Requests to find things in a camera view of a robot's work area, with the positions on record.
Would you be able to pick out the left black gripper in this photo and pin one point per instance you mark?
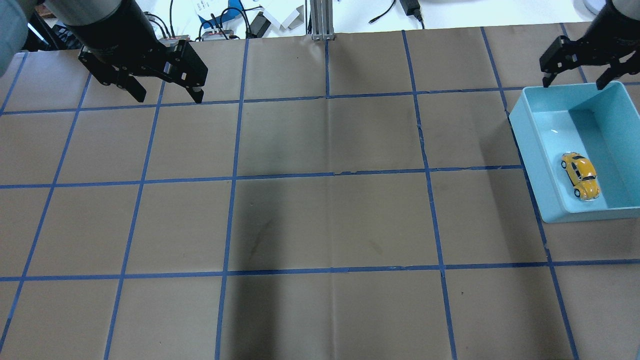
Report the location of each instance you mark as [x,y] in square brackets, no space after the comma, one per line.
[116,34]

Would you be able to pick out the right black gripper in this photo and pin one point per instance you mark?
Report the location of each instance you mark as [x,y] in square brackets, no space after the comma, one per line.
[611,36]

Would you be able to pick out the yellow beetle toy car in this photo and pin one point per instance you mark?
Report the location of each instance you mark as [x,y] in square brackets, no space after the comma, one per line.
[582,175]

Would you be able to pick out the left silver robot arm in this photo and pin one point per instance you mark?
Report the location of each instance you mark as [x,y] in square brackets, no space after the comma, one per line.
[119,46]

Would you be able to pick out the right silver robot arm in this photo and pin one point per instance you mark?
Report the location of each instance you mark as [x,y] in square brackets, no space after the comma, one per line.
[622,12]

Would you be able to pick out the blue round plate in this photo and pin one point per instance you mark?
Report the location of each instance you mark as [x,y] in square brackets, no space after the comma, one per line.
[594,6]

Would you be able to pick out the light blue plastic bin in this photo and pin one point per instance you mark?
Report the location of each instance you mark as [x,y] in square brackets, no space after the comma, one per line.
[599,124]

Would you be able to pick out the blue cardboard box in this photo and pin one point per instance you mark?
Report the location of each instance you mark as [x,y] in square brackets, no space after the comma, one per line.
[209,13]

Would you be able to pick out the white folded paper box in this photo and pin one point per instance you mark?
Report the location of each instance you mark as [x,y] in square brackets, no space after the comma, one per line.
[284,13]

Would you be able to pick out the black power adapter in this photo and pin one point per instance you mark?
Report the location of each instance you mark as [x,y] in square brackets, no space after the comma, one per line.
[410,7]

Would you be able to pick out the aluminium frame post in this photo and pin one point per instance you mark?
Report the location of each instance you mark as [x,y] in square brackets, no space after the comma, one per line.
[321,20]

